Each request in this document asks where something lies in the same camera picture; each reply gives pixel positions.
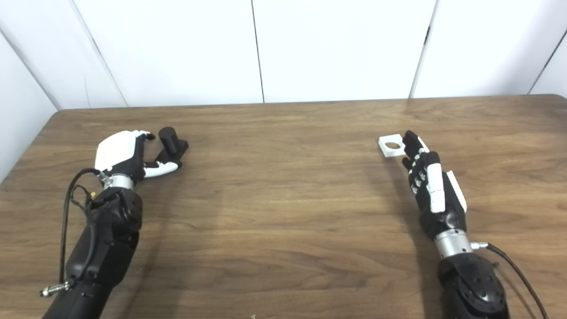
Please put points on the black and white right hand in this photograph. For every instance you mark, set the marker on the black and white right hand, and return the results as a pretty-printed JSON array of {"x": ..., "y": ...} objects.
[{"x": 436, "y": 190}]

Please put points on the black and white left hand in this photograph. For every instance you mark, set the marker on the black and white left hand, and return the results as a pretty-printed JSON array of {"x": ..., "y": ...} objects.
[{"x": 116, "y": 148}]

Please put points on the black peg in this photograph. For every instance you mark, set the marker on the black peg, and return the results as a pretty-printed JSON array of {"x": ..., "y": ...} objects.
[{"x": 169, "y": 139}]

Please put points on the white square piece with hole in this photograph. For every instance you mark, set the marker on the white square piece with hole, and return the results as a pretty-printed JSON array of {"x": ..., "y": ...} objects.
[{"x": 386, "y": 149}]

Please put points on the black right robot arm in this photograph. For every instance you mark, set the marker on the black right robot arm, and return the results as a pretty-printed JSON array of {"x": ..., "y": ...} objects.
[{"x": 474, "y": 288}]

